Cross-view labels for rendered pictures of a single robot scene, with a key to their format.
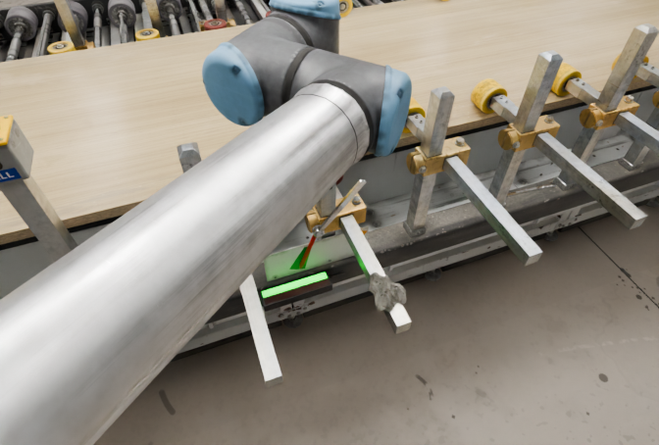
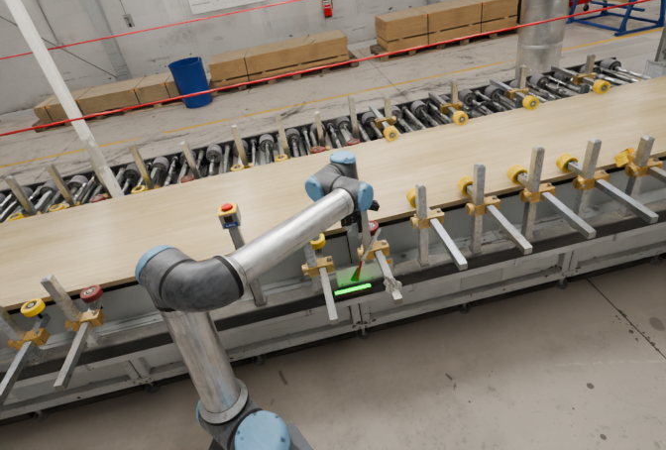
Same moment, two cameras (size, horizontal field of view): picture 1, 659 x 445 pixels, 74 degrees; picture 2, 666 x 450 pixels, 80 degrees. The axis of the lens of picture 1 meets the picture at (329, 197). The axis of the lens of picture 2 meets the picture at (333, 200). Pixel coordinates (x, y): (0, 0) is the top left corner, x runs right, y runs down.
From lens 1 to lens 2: 81 cm
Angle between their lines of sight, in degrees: 18
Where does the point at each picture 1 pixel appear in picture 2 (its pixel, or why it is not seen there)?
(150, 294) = (289, 234)
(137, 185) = not seen: hidden behind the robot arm
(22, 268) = not seen: hidden behind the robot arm
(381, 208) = (410, 253)
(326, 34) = (349, 168)
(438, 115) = (419, 196)
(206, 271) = (300, 232)
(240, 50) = (316, 177)
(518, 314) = (527, 338)
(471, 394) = (484, 389)
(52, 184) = not seen: hidden behind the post
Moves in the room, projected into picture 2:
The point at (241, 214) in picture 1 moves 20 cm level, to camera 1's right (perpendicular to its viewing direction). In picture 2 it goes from (309, 221) to (384, 220)
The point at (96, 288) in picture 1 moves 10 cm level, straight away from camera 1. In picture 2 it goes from (280, 231) to (264, 215)
